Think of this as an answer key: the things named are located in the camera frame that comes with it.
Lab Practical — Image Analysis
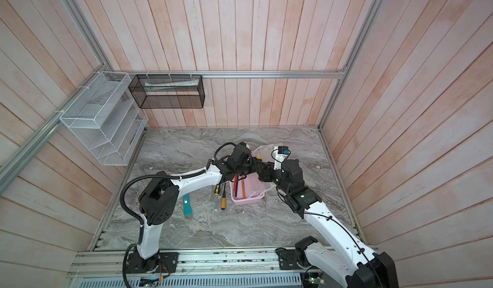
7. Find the pink tool box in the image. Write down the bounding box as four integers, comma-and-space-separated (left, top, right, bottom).
229, 144, 288, 206

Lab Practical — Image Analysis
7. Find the orange handled screwdriver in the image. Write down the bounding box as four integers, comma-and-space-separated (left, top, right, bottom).
221, 183, 227, 210

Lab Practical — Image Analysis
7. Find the teal utility knife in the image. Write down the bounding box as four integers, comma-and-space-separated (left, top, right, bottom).
183, 194, 193, 219

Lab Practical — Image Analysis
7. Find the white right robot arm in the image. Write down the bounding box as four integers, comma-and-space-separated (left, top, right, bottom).
254, 159, 399, 287

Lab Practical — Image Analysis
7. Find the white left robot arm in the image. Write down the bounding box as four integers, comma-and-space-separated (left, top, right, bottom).
137, 142, 257, 260

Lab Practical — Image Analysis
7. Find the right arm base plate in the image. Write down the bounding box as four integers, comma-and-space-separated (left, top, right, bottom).
275, 248, 331, 271

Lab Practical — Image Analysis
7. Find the black corrugated cable conduit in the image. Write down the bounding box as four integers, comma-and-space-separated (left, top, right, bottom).
119, 141, 238, 227

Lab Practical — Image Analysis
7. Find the aluminium mounting rail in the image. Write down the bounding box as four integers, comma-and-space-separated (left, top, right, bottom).
67, 247, 304, 279

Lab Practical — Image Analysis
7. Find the black mesh wall basket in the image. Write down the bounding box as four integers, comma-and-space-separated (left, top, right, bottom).
128, 74, 205, 109

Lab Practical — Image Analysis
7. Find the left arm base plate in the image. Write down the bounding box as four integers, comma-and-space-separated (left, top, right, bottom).
123, 252, 179, 275

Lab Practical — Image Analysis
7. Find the white wire mesh shelf rack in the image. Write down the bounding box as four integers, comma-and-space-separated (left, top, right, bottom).
60, 72, 148, 166

